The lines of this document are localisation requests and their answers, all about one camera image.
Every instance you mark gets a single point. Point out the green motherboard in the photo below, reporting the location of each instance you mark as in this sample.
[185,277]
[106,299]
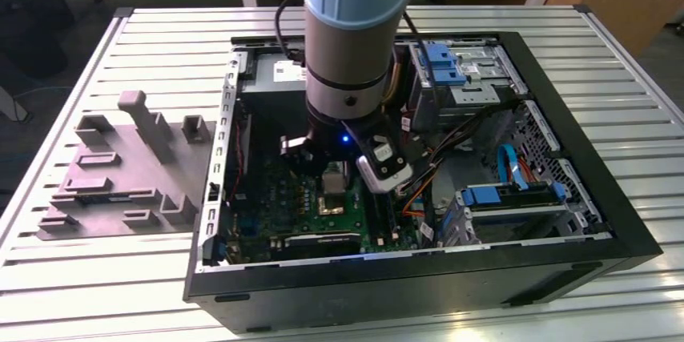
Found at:
[283,198]

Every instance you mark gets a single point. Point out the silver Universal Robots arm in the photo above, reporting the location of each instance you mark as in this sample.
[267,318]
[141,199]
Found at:
[347,57]

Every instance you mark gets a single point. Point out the green RAM stick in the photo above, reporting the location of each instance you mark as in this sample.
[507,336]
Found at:
[105,199]

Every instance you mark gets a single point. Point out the black PC case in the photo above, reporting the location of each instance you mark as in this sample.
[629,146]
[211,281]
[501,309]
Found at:
[374,298]

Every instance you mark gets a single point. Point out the CPU socket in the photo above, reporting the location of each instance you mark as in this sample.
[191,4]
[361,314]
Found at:
[331,206]

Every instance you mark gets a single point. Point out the metal drive cage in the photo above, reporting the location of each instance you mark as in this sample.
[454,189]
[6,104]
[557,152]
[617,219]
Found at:
[475,95]

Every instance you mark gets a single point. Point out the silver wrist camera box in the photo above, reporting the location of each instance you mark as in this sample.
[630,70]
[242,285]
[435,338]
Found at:
[294,146]
[387,175]

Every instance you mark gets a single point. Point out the hard disk in blue carrier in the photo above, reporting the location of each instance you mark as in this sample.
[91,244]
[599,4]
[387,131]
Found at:
[481,196]

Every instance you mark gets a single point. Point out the black RAM stick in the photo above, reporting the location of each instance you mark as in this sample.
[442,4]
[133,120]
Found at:
[390,218]

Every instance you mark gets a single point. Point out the metal disk bay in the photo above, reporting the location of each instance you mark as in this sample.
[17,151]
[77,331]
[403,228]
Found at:
[521,210]

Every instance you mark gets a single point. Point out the black graphics card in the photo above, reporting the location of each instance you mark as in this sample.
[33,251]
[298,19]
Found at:
[321,244]

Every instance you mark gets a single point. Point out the silver CPU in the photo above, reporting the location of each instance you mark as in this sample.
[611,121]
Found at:
[335,182]

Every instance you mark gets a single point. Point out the grey stand leg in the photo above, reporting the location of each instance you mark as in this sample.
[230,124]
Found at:
[14,107]

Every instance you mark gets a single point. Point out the blue drive bay latch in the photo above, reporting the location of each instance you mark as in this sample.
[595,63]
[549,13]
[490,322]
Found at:
[443,65]

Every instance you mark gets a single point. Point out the grey parts rack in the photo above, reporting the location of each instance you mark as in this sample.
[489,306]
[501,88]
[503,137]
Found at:
[139,174]

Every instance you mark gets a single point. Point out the grey power supply unit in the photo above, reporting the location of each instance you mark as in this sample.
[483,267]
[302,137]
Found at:
[273,117]

